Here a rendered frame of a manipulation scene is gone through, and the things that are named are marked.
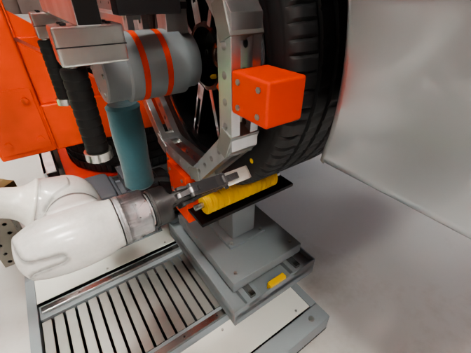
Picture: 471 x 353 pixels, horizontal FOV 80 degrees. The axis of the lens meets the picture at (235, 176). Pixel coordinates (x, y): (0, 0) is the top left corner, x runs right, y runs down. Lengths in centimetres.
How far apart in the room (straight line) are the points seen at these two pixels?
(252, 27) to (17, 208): 52
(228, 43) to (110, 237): 36
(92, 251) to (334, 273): 101
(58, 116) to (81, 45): 69
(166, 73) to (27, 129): 62
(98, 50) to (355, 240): 130
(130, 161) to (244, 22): 52
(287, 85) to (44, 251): 43
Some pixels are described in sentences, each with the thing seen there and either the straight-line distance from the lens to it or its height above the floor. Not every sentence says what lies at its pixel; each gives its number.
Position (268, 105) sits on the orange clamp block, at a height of 85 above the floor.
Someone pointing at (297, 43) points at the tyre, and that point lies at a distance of 48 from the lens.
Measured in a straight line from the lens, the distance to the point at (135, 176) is 87.
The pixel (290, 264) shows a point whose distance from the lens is 107.
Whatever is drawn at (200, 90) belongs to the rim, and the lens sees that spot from 80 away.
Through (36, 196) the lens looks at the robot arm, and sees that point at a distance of 63.
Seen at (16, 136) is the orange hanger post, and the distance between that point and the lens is 114.
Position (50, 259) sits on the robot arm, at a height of 65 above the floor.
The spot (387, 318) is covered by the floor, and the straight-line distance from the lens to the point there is 126.
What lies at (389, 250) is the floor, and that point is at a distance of 150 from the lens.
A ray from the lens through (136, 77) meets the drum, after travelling 62.
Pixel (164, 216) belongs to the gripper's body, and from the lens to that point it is 54.
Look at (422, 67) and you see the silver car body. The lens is 39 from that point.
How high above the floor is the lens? 99
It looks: 33 degrees down
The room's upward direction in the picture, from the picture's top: straight up
